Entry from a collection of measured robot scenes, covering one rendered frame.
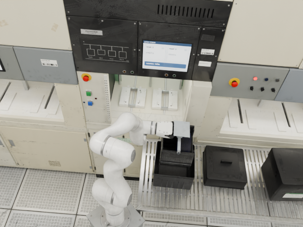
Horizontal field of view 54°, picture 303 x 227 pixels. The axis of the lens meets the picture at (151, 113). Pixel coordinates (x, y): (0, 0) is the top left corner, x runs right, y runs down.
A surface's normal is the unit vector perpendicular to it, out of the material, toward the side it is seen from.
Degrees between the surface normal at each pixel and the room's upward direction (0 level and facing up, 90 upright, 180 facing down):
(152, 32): 90
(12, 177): 0
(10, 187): 0
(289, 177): 0
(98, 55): 90
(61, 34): 90
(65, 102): 90
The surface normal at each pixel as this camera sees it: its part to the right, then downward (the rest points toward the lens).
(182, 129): 0.07, -0.66
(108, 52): -0.07, 0.75
